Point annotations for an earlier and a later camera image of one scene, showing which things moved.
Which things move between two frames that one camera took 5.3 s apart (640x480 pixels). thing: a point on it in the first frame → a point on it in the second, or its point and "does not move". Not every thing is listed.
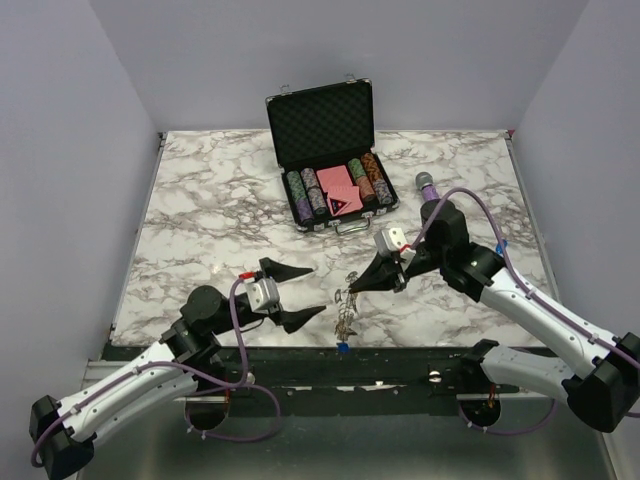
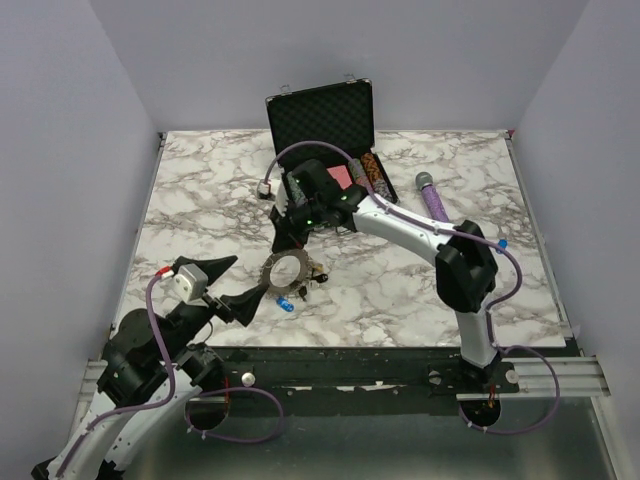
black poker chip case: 324,141 does not move
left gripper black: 293,320 → 243,305
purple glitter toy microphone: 424,181 does not move
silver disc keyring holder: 347,310 → 285,272
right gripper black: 382,274 → 286,235
